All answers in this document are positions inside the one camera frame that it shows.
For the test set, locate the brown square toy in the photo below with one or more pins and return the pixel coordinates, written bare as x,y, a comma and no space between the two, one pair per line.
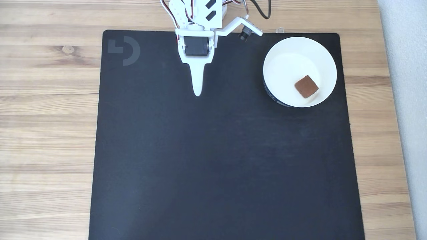
306,86

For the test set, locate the white bowl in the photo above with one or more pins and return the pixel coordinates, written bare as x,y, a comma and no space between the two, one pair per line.
287,66

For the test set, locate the black desk mat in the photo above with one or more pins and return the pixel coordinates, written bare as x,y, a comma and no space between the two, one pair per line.
160,166

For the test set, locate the small camera on white bracket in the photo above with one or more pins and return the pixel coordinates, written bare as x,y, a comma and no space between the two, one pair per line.
251,29

